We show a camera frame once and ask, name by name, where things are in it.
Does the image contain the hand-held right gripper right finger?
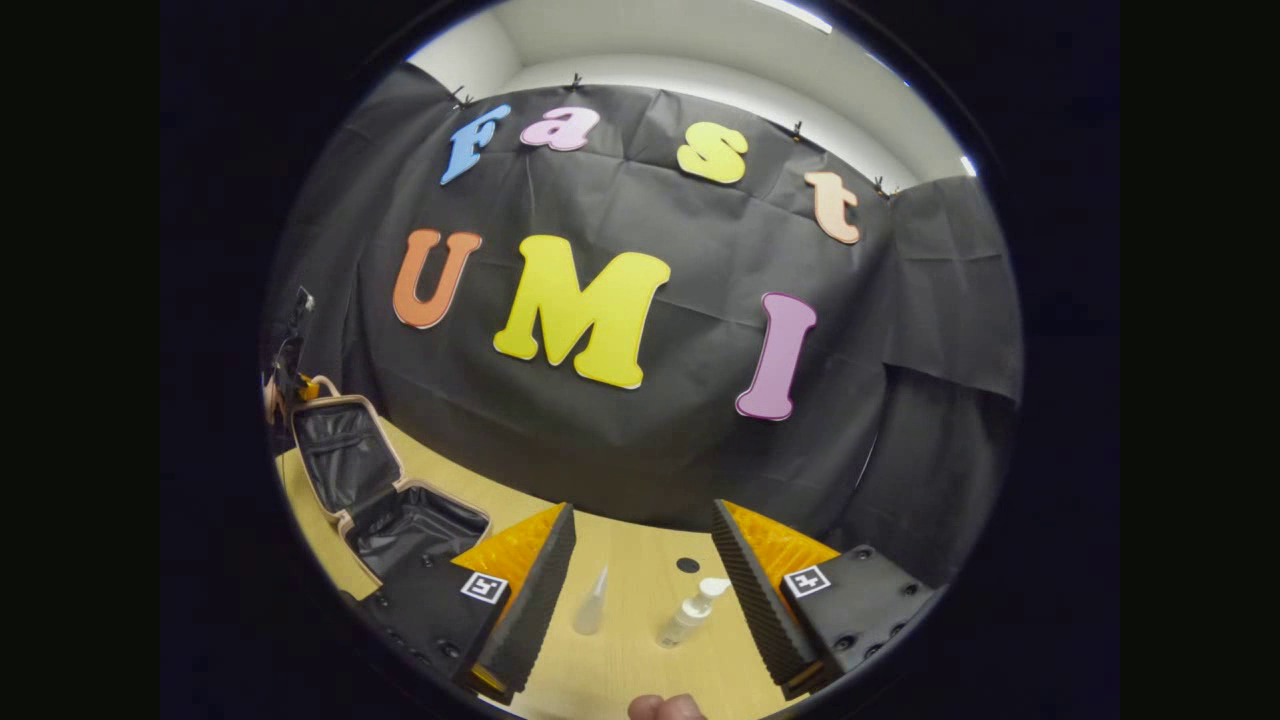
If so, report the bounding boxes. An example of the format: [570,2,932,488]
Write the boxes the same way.
[711,498,936,701]

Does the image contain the black backdrop cloth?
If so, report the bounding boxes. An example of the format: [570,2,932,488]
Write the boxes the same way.
[262,62,1023,586]

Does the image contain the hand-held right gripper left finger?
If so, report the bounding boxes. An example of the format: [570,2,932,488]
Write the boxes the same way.
[355,502,578,706]

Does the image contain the small clear squeeze bottle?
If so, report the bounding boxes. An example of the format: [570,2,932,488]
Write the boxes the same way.
[572,565,610,637]

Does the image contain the beige suitcase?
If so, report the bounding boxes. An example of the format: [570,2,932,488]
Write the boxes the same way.
[290,375,493,583]

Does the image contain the white pump bottle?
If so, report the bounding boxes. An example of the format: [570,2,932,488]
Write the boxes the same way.
[656,577,732,649]

